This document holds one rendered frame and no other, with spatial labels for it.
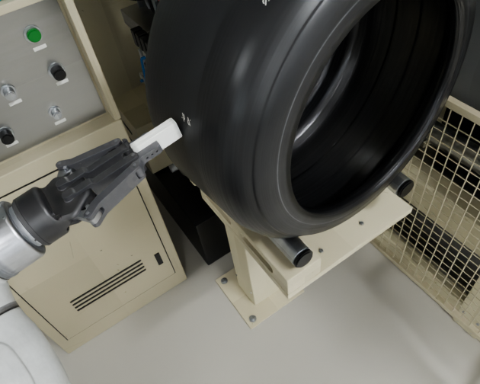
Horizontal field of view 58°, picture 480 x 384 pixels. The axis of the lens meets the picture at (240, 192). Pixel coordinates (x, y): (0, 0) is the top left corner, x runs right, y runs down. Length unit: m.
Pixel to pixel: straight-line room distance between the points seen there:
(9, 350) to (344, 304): 1.41
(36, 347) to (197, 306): 1.28
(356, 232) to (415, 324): 0.87
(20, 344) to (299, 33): 0.49
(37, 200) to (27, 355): 0.19
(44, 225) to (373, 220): 0.71
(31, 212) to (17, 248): 0.05
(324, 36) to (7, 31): 0.77
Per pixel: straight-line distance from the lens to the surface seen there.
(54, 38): 1.15
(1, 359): 0.59
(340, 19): 0.55
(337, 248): 0.98
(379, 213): 1.05
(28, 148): 1.26
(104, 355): 1.87
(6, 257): 0.60
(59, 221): 0.59
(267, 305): 1.79
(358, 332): 1.77
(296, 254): 0.83
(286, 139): 0.56
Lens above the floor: 1.63
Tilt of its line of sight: 49 degrees down
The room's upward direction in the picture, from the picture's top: 10 degrees counter-clockwise
